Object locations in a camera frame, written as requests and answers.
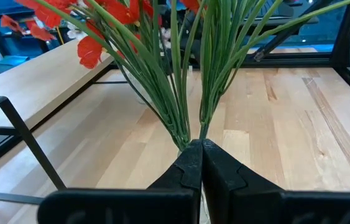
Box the wooden shelf with black frame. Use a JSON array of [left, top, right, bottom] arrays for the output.
[[0, 39, 116, 205]]

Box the black table frame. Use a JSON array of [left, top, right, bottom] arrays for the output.
[[242, 0, 350, 111]]

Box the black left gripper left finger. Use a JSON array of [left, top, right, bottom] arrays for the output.
[[37, 139, 203, 224]]

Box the red artificial flower bunch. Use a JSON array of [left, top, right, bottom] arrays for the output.
[[0, 0, 194, 152]]

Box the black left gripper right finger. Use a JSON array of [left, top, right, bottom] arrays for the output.
[[202, 139, 350, 224]]

